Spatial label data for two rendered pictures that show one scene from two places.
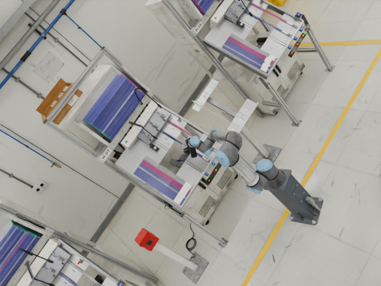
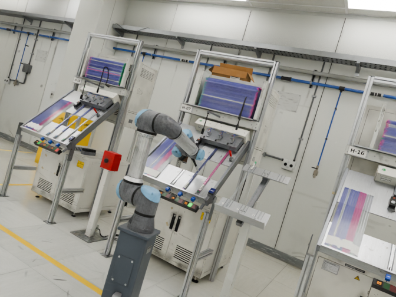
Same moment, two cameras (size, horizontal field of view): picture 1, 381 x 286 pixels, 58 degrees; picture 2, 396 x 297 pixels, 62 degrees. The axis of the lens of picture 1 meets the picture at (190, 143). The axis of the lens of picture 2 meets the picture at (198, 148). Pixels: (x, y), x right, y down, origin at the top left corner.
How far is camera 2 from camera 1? 2.21 m
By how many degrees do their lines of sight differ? 50
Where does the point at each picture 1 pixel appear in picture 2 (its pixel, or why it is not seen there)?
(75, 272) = (91, 115)
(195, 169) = (174, 179)
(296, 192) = (121, 261)
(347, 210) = not seen: outside the picture
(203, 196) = (162, 228)
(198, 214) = not seen: hidden behind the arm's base
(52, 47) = (305, 96)
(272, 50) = (369, 251)
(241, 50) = (349, 209)
